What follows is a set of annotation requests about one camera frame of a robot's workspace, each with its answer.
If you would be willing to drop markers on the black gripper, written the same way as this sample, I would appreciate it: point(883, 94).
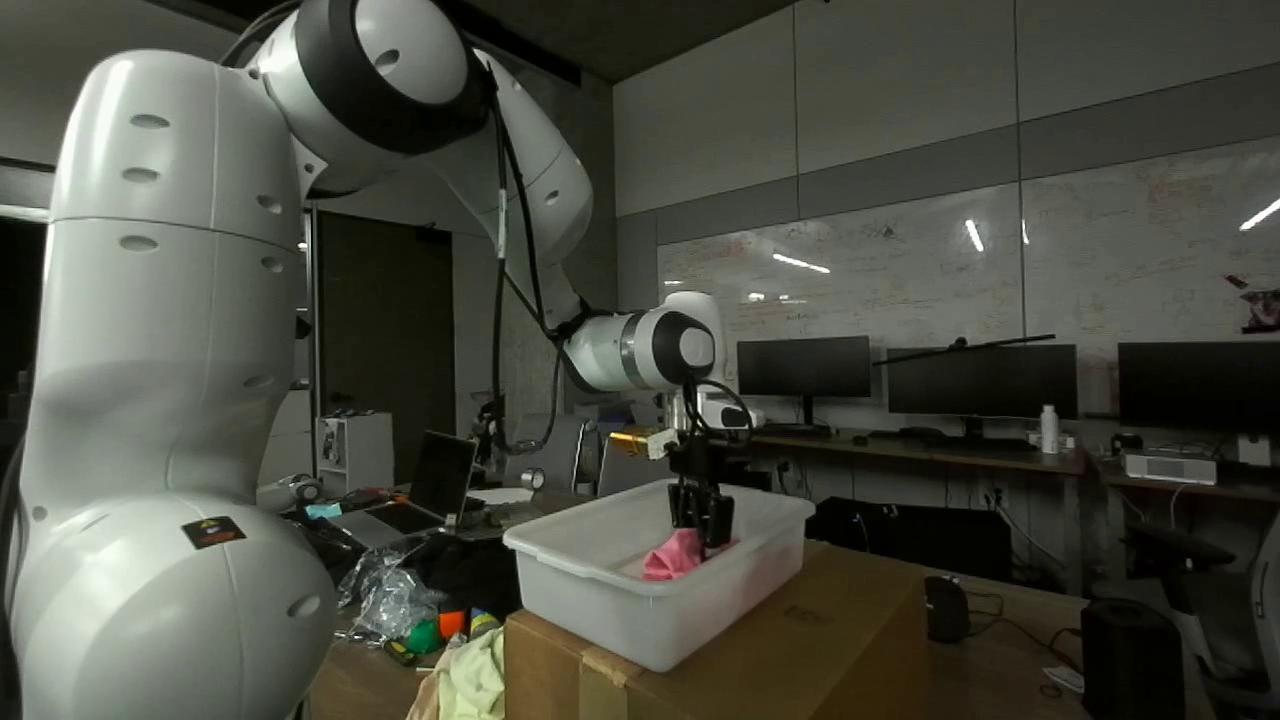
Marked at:
point(703, 464)

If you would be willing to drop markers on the pink cloth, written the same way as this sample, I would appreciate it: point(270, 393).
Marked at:
point(670, 556)

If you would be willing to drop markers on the pale yellow cloth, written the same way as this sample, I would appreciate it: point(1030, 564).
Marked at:
point(474, 683)

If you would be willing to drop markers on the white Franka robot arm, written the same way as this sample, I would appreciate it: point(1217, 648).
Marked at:
point(162, 334)

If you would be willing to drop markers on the large brown cardboard box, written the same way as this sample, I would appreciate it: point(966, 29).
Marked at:
point(802, 654)

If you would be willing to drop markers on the small black box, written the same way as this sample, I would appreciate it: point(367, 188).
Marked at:
point(945, 609)

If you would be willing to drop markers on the small teal box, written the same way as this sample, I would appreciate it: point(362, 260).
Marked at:
point(323, 508)

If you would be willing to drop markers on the white projector box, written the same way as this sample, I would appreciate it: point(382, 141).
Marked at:
point(1168, 469)

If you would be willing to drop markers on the grey office chair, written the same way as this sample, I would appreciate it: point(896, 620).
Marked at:
point(593, 462)

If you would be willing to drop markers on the white plastic bin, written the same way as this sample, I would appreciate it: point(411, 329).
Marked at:
point(642, 620)

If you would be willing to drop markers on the black computer monitor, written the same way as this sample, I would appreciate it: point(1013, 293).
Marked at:
point(804, 365)
point(981, 381)
point(1203, 387)

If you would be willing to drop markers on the yellow-green ball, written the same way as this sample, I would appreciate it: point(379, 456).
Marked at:
point(487, 620)

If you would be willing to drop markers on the long wooden office desk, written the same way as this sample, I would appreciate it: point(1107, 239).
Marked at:
point(935, 456)

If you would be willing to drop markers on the open laptop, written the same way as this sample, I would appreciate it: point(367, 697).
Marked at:
point(440, 473)

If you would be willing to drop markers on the small orange object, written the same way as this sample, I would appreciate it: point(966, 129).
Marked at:
point(454, 620)

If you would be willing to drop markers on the small green toy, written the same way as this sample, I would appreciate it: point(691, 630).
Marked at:
point(421, 637)

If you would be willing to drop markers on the black desk lamp bar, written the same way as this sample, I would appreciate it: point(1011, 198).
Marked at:
point(974, 347)

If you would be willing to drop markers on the white computer case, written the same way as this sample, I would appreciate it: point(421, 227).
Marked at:
point(357, 452)

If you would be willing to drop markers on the white plastic bottle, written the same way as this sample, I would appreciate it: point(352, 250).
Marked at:
point(1048, 433)

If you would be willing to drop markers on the black cylinder speaker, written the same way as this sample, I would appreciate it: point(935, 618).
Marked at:
point(1132, 667)

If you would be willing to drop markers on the large glass whiteboard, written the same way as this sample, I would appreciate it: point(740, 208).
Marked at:
point(1132, 253)

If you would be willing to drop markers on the grey chair white frame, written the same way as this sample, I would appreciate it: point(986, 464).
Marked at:
point(1262, 602)

